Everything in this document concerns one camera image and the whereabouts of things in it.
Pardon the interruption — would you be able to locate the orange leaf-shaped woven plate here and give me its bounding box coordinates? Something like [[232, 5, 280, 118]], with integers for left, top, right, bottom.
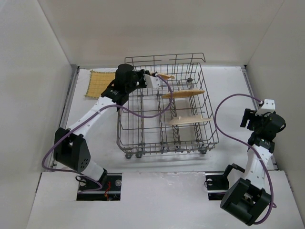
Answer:
[[157, 73, 175, 80]]

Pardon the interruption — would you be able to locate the yellow square woven plate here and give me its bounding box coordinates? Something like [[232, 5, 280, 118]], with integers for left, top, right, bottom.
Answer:
[[84, 70, 115, 99]]

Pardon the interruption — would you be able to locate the orange rounded woven plate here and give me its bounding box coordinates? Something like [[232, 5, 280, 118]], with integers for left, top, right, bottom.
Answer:
[[162, 89, 205, 99]]

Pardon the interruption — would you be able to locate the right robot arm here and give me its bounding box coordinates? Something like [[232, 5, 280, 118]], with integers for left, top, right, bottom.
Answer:
[[220, 103, 286, 226]]

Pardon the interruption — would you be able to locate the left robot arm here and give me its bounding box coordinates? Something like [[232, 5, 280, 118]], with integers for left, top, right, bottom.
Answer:
[[53, 64, 161, 181]]

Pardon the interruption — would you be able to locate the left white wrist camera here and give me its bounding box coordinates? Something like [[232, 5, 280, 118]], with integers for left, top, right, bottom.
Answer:
[[144, 74, 161, 89]]

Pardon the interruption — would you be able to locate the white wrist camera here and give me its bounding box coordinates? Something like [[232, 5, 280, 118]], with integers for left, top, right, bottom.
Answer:
[[144, 74, 161, 89], [255, 99, 275, 116]]

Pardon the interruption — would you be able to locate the right aluminium rail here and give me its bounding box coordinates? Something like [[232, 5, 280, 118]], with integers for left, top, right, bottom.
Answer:
[[241, 65, 278, 170]]

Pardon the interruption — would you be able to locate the aluminium rail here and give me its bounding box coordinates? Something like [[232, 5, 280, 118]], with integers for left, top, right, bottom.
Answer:
[[241, 65, 278, 170], [49, 64, 81, 171]]

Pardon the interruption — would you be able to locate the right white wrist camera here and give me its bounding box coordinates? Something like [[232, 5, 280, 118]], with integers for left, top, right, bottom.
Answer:
[[255, 99, 275, 116]]

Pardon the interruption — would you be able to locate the grey wire dish rack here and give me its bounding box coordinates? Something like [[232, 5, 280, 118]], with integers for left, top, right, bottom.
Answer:
[[117, 52, 219, 159]]

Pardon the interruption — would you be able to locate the left aluminium rail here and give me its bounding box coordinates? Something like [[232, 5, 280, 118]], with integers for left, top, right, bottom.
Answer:
[[49, 64, 81, 171]]

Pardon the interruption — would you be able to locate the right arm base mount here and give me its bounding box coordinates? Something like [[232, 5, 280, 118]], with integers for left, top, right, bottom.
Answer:
[[204, 172, 229, 201]]

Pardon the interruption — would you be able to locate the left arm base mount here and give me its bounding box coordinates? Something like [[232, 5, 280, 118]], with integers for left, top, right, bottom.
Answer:
[[75, 173, 122, 201]]

